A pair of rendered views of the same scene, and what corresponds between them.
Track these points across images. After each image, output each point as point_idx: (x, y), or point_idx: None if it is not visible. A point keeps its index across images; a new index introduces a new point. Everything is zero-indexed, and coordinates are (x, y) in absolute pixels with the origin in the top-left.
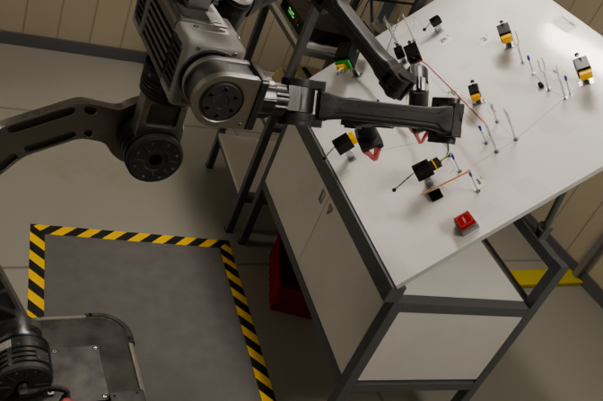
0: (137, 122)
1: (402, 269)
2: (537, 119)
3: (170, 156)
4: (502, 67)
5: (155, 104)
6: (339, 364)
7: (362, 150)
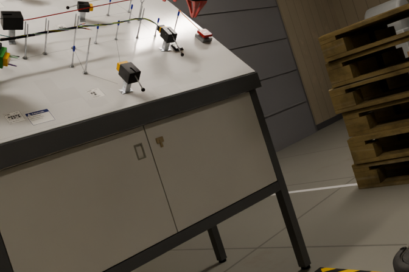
0: None
1: (241, 67)
2: (112, 2)
3: None
4: (44, 4)
5: None
6: (271, 180)
7: None
